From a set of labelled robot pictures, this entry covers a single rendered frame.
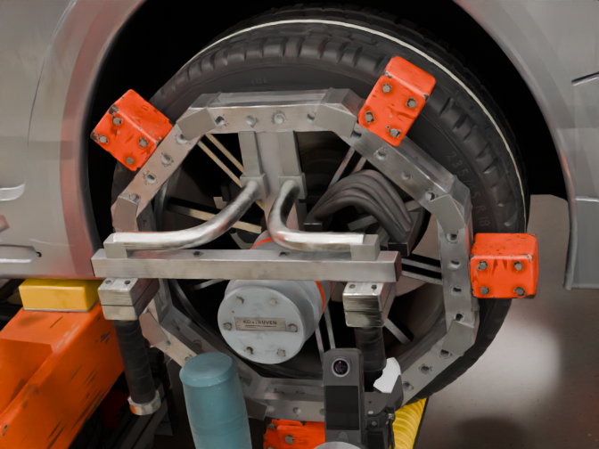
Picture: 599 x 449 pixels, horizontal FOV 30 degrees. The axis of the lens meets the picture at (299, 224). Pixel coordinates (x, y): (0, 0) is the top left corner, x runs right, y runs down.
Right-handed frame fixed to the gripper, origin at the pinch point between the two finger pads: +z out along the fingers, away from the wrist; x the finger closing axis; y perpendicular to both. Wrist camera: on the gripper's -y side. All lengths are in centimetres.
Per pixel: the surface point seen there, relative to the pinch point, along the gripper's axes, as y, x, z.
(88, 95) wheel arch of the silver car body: -26, -51, 33
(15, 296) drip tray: 82, -157, 150
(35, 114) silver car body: -23, -62, 33
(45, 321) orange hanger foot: 15, -68, 30
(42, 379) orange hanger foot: 15, -60, 13
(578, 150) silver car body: -15.4, 24.8, 33.0
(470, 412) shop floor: 83, -6, 101
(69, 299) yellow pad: 12, -64, 34
